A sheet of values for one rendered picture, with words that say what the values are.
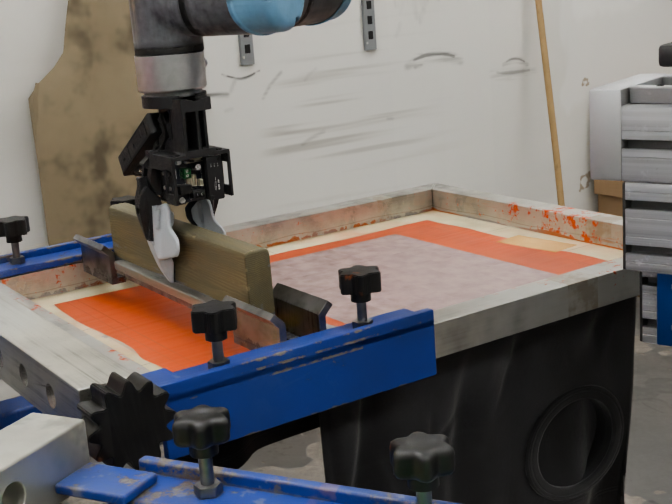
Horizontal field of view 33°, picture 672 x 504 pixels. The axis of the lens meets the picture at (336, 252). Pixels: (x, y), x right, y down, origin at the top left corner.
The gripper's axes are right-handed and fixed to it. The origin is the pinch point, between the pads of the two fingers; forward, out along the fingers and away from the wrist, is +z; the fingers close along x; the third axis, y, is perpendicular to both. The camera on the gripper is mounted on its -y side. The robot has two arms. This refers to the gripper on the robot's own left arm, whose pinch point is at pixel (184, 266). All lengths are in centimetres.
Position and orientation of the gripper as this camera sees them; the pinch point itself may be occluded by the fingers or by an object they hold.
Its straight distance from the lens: 130.4
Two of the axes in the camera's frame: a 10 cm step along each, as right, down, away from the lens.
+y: 5.6, 1.6, -8.1
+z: 0.7, 9.7, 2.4
